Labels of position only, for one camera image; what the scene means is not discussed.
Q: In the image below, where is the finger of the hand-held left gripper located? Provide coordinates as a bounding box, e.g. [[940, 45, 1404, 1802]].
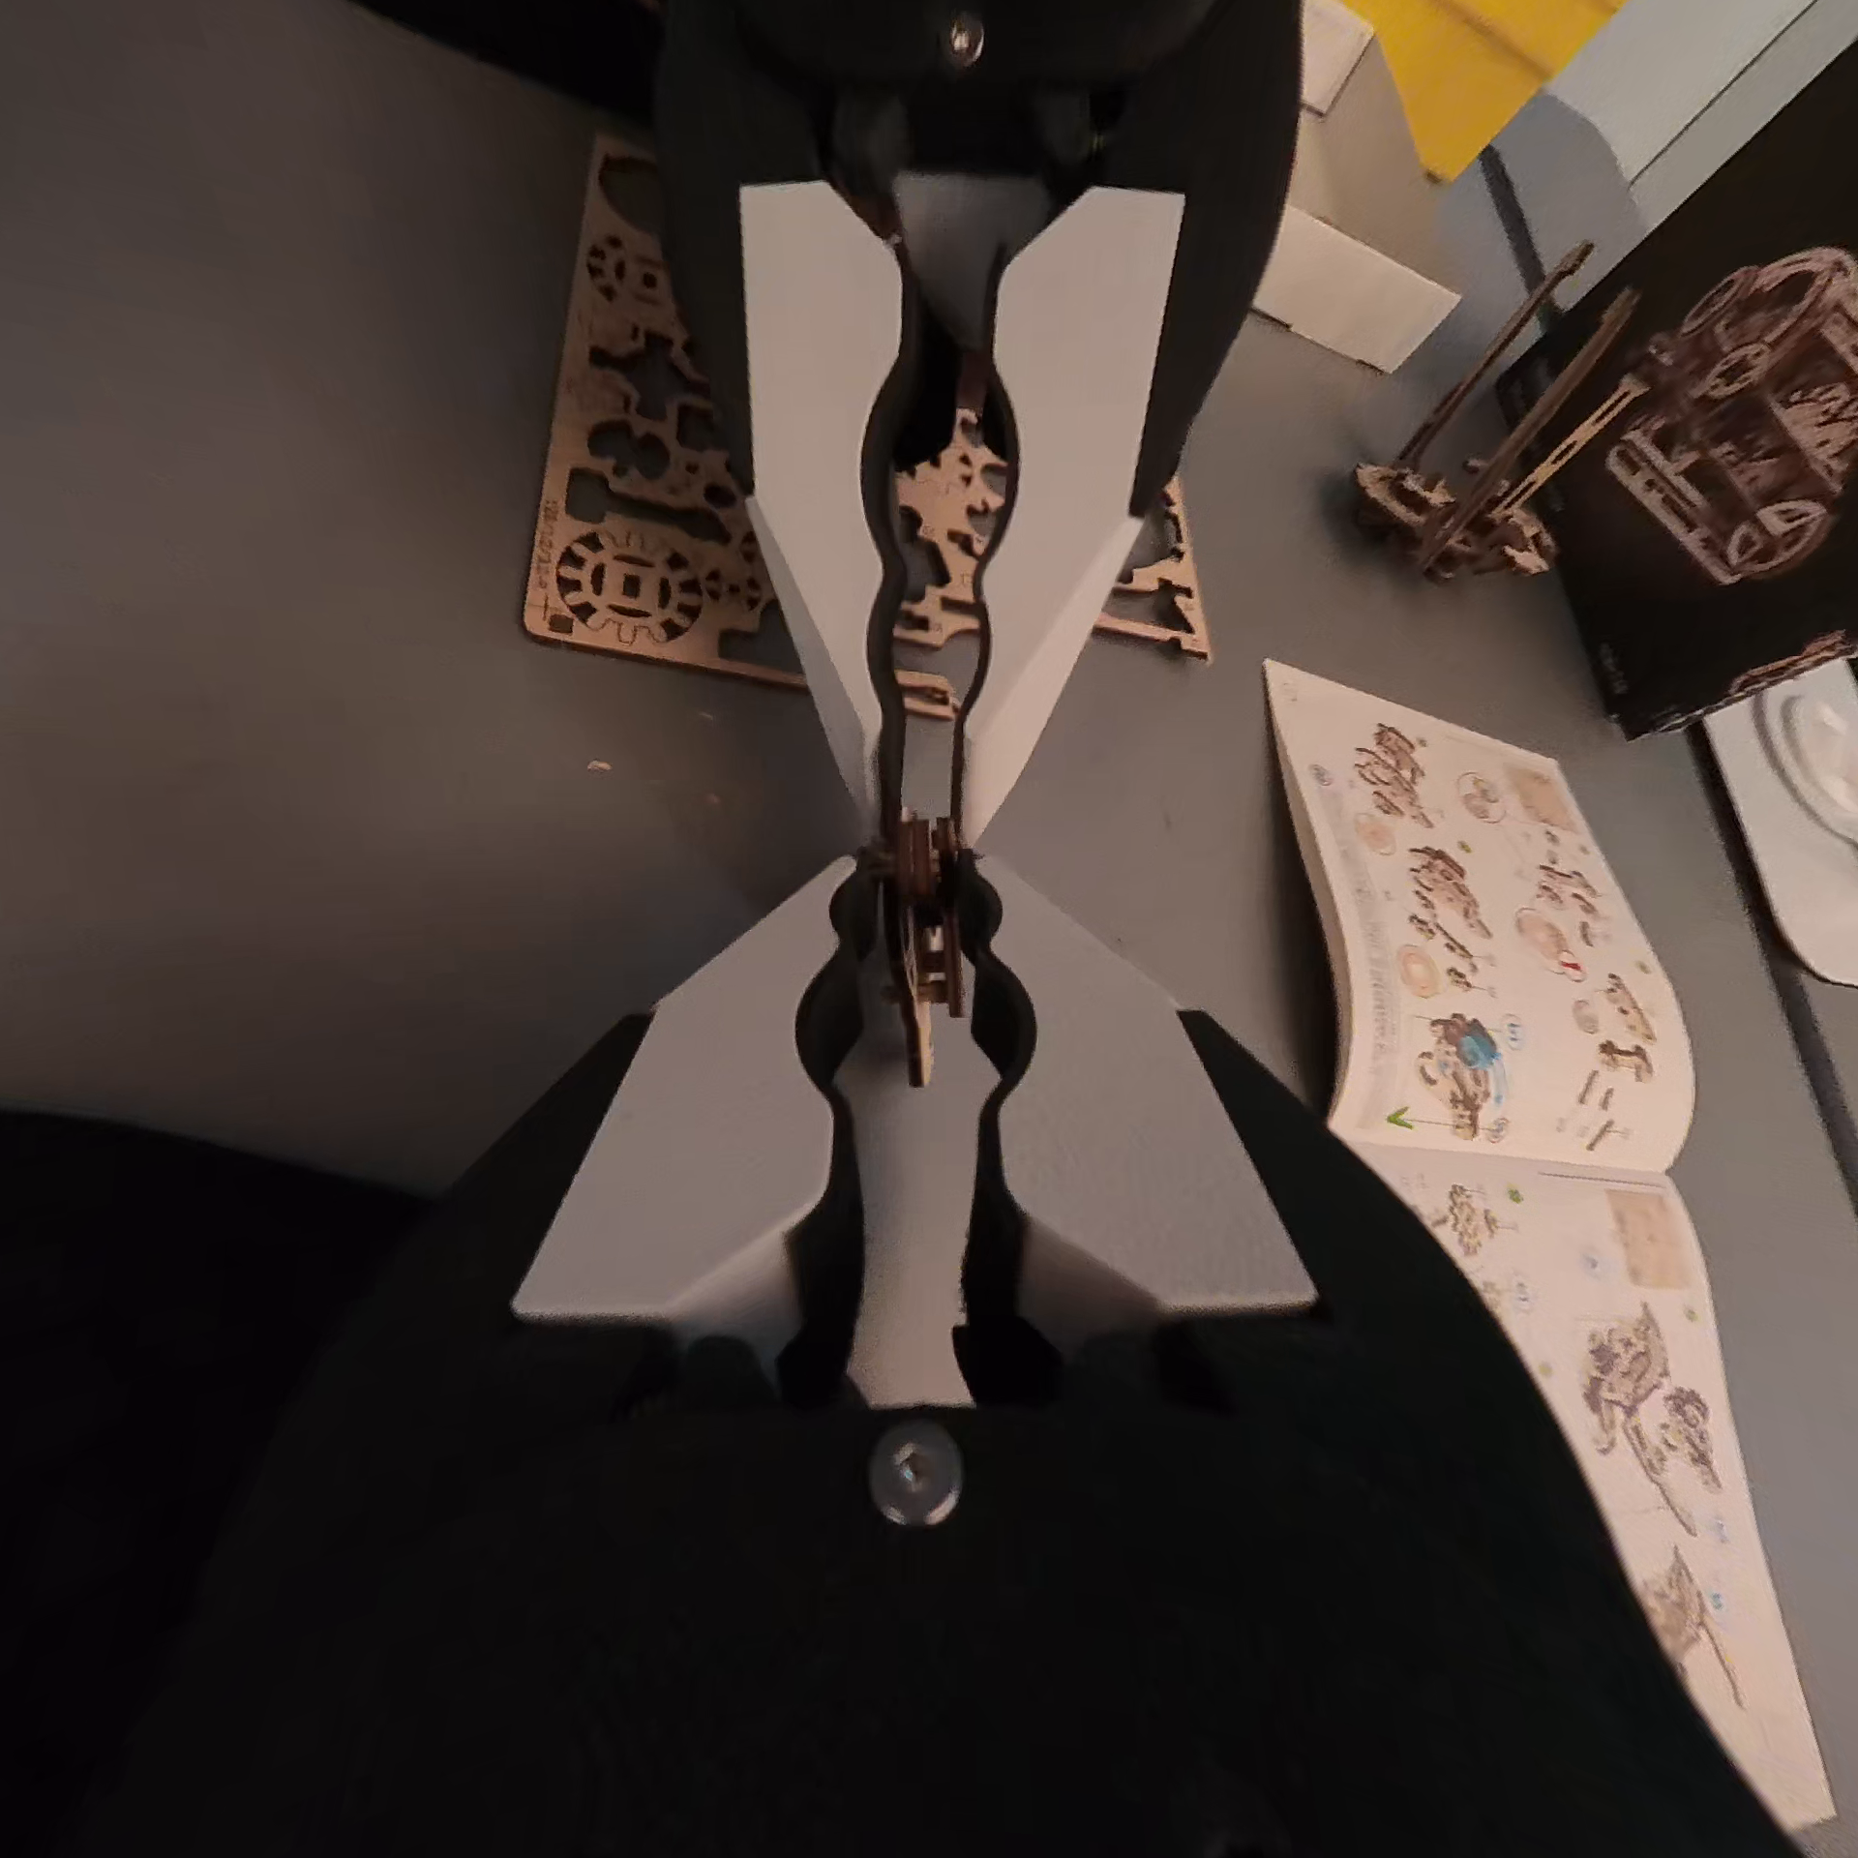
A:
[[736, 178, 913, 851], [947, 184, 1187, 851]]

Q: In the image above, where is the laser-cut wooden parts sheet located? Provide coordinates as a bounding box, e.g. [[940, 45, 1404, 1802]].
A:
[[518, 132, 1214, 721]]

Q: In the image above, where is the partly built wooden model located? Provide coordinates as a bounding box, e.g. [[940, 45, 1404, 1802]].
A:
[[1351, 244, 1639, 580]]

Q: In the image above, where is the white round device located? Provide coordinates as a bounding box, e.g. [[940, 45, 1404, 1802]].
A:
[[1699, 673, 1858, 990]]

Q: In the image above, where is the black quilted cloth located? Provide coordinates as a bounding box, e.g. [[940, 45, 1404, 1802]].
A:
[[0, 1104, 466, 1858]]

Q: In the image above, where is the open instruction booklet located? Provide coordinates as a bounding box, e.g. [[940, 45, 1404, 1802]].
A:
[[1263, 660, 1838, 1830]]

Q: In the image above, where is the white cardboard box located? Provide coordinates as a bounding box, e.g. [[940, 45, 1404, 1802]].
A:
[[1251, 0, 1460, 372]]

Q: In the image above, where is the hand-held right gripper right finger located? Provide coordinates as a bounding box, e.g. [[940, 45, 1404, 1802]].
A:
[[951, 852, 1324, 1409]]

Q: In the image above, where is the black model kit box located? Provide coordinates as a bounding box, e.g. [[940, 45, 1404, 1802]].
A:
[[1495, 56, 1858, 741]]

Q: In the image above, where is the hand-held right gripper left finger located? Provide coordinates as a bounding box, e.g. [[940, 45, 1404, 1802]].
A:
[[507, 852, 892, 1409]]

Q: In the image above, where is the wooden model part assembly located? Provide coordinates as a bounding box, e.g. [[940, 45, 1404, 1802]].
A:
[[855, 807, 971, 1085]]

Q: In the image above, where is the yellow plastic bin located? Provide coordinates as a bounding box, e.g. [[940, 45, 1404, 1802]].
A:
[[1336, 0, 1622, 184]]

